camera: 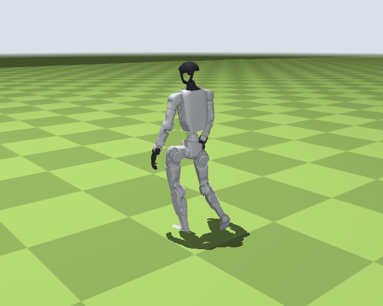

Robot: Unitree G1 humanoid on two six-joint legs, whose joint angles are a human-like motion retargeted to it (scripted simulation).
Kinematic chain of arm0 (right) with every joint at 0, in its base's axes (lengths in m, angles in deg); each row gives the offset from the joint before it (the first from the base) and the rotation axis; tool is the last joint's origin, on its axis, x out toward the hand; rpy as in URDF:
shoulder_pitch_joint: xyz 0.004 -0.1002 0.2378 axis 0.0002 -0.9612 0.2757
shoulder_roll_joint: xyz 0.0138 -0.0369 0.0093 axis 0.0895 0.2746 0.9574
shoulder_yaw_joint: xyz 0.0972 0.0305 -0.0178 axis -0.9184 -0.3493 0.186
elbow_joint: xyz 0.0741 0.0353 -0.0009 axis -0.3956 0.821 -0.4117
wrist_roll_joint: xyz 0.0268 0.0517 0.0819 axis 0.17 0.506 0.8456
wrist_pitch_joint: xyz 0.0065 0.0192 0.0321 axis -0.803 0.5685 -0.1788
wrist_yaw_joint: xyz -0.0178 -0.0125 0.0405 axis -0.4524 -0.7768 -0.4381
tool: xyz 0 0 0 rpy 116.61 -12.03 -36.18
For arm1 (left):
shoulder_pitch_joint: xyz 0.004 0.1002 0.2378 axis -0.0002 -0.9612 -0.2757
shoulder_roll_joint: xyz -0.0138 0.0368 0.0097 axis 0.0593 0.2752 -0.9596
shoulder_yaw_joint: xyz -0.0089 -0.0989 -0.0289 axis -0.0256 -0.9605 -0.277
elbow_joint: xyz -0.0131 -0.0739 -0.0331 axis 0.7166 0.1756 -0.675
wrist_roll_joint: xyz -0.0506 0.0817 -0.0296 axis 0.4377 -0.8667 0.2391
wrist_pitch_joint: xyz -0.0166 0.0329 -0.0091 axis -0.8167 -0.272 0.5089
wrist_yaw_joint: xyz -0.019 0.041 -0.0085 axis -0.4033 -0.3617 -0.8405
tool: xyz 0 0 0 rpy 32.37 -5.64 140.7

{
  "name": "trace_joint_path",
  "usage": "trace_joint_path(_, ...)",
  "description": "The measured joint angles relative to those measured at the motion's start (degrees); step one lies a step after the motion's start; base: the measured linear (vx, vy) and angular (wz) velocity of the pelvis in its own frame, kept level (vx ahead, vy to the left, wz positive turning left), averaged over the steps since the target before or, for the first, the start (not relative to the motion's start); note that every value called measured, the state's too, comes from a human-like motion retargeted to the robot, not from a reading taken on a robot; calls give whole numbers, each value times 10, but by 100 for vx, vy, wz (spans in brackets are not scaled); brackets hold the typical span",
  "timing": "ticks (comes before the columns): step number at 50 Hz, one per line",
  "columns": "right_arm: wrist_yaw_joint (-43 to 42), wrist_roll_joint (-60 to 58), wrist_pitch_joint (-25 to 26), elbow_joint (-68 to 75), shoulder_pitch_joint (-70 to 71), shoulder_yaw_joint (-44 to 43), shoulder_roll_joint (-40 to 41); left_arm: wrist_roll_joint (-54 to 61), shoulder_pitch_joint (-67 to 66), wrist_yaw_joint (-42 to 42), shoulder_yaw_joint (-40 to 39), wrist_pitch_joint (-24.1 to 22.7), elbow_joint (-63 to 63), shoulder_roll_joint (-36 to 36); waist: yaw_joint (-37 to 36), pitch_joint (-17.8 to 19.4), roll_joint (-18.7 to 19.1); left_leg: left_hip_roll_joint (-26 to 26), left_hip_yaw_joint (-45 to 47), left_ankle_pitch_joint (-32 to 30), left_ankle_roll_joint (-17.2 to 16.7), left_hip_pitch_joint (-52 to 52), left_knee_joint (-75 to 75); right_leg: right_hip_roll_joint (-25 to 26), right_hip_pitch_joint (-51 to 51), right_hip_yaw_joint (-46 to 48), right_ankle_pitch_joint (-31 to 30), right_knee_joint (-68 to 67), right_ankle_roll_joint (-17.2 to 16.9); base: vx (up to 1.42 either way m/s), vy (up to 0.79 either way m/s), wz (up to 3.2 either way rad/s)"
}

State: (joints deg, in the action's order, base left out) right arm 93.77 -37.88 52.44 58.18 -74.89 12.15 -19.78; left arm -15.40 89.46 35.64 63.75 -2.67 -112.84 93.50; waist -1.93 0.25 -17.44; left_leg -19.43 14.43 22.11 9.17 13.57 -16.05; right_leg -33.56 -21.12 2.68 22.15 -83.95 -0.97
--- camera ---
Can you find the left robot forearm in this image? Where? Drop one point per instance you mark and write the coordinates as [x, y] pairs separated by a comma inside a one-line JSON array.
[[163, 134]]

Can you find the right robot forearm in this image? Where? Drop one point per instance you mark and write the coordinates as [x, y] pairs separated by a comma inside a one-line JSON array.
[[205, 133]]

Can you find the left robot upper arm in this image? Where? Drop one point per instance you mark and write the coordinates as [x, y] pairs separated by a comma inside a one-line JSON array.
[[173, 101]]

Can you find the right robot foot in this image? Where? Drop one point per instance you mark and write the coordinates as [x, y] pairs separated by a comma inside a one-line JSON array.
[[224, 221]]

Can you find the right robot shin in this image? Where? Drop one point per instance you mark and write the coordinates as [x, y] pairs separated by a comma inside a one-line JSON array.
[[213, 201]]

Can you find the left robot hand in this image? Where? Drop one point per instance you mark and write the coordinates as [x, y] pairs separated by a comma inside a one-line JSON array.
[[153, 157]]

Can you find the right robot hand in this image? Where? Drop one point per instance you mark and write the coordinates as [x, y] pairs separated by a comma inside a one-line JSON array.
[[203, 143]]

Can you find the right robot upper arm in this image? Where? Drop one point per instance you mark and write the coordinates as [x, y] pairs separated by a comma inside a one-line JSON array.
[[210, 106]]

